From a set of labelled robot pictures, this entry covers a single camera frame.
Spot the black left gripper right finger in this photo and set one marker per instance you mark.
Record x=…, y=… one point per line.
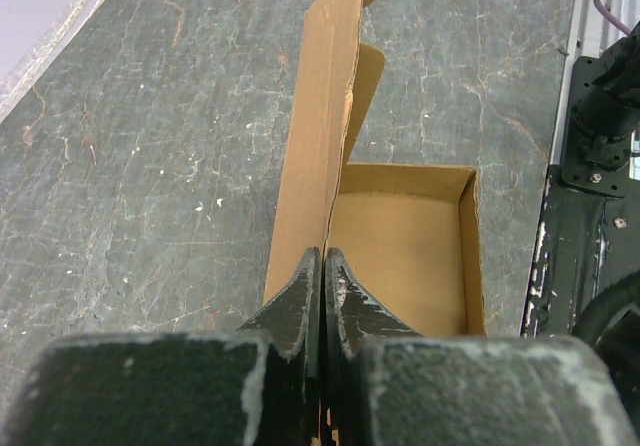
x=353, y=314

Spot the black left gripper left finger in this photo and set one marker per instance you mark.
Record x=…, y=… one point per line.
x=291, y=318

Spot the brown cardboard box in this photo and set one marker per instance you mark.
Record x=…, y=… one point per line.
x=408, y=232

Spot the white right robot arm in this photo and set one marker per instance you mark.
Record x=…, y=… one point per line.
x=606, y=110

